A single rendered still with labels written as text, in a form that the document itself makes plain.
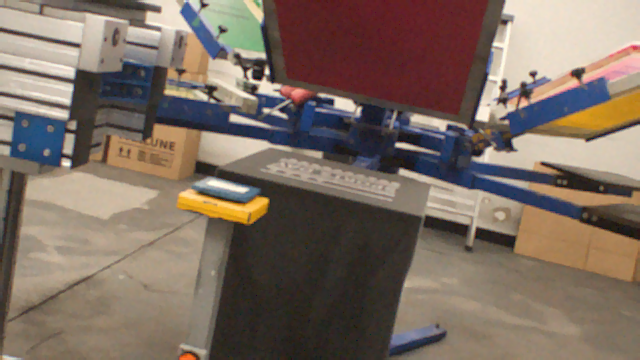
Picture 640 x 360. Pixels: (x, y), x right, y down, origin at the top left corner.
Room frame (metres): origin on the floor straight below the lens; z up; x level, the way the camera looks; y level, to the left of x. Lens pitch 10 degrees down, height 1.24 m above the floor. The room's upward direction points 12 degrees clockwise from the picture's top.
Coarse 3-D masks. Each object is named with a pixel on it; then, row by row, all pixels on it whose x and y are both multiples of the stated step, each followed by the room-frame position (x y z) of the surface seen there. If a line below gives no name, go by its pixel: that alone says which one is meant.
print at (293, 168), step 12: (264, 168) 1.71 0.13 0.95; (276, 168) 1.74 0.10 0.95; (288, 168) 1.78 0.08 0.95; (300, 168) 1.82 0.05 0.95; (312, 168) 1.85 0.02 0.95; (324, 168) 1.89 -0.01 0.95; (312, 180) 1.68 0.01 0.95; (324, 180) 1.72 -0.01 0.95; (336, 180) 1.75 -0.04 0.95; (348, 180) 1.79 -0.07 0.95; (360, 180) 1.82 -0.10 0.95; (372, 180) 1.86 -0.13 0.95; (384, 180) 1.90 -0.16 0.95; (360, 192) 1.66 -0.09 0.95; (384, 192) 1.72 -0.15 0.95
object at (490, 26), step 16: (272, 0) 1.96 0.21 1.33; (496, 0) 1.75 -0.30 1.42; (272, 16) 2.02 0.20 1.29; (496, 16) 1.79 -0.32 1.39; (272, 32) 2.09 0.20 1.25; (480, 32) 1.86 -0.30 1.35; (496, 32) 1.84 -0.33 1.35; (272, 48) 2.15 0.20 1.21; (480, 48) 1.91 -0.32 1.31; (480, 64) 1.96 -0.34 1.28; (288, 80) 2.28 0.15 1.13; (480, 80) 2.02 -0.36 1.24; (352, 96) 2.26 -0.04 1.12; (464, 96) 2.11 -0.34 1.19; (416, 112) 2.25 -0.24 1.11; (432, 112) 2.22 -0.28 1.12; (464, 112) 2.18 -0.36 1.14
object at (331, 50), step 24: (288, 0) 1.95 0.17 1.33; (312, 0) 1.92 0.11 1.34; (336, 0) 1.90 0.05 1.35; (360, 0) 1.87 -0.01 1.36; (288, 24) 2.03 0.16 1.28; (312, 24) 2.01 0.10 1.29; (336, 24) 1.98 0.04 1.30; (360, 24) 1.95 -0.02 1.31; (288, 48) 2.13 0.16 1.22; (312, 48) 2.10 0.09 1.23; (336, 48) 2.07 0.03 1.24; (360, 48) 2.04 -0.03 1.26; (288, 72) 2.24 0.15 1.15; (312, 72) 2.21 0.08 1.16; (336, 72) 2.17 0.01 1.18; (360, 72) 2.14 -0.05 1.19
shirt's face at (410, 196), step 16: (240, 160) 1.75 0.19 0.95; (256, 160) 1.80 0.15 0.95; (272, 160) 1.85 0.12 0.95; (304, 160) 1.96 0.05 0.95; (320, 160) 2.02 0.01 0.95; (256, 176) 1.59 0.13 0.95; (272, 176) 1.63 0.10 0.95; (368, 176) 1.92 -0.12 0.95; (384, 176) 1.97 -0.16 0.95; (336, 192) 1.60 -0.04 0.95; (352, 192) 1.64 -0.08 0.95; (368, 192) 1.68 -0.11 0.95; (400, 192) 1.77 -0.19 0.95; (416, 192) 1.82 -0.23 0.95; (400, 208) 1.57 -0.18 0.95; (416, 208) 1.61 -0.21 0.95
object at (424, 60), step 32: (384, 0) 1.85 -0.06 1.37; (416, 0) 1.82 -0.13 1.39; (448, 0) 1.79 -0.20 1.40; (480, 0) 1.76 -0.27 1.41; (384, 32) 1.96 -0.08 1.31; (416, 32) 1.92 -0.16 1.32; (448, 32) 1.89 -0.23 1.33; (384, 64) 2.08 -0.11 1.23; (416, 64) 2.04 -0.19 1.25; (448, 64) 2.00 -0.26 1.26; (384, 96) 2.22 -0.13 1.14; (416, 96) 2.17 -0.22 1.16; (448, 96) 2.13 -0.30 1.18
